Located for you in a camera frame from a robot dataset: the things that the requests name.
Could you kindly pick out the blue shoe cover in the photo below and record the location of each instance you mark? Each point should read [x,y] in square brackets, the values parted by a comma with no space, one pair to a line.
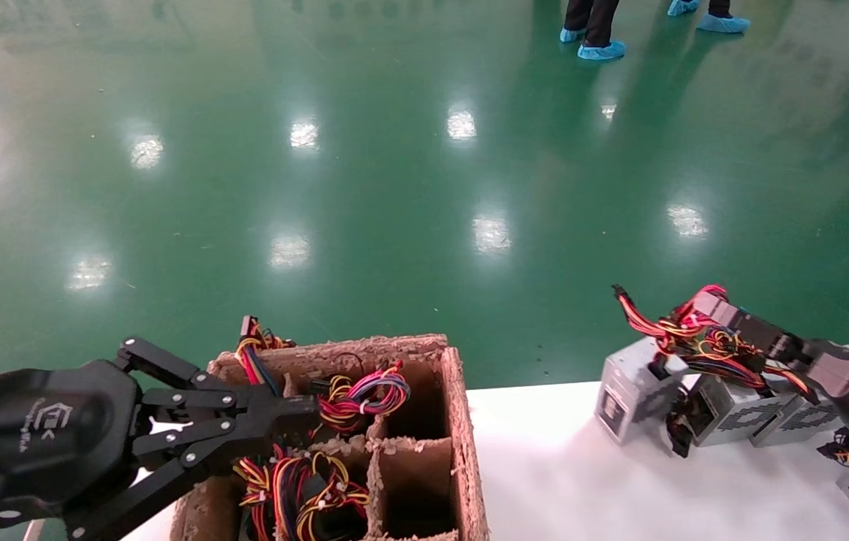
[723,22]
[602,50]
[573,34]
[684,6]

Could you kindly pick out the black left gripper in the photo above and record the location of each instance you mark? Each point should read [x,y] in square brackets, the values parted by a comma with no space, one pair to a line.
[41,436]

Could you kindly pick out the grey power supply vented side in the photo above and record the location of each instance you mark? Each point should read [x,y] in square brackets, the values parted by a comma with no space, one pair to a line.
[793,424]

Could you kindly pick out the black trouser leg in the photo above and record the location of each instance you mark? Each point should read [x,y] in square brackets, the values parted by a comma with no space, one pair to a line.
[602,19]
[578,13]

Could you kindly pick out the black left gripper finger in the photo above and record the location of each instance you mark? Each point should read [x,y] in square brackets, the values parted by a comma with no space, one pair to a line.
[282,406]

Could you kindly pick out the brown cardboard divider box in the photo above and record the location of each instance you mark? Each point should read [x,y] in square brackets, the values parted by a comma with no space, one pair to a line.
[469,451]

